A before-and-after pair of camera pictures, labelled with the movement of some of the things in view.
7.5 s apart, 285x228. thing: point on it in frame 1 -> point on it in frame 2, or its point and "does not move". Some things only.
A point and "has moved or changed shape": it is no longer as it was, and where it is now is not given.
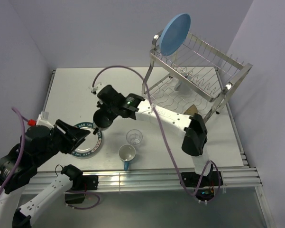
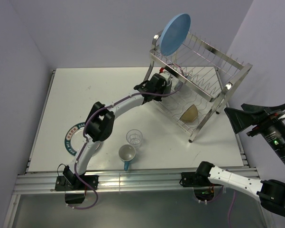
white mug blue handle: [126, 153] does not move
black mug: [102, 120] has moved or changed shape
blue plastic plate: [175, 34] does not move
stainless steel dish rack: [197, 74] does not move
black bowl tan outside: [191, 110] does not move
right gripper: [102, 105] -> [238, 118]
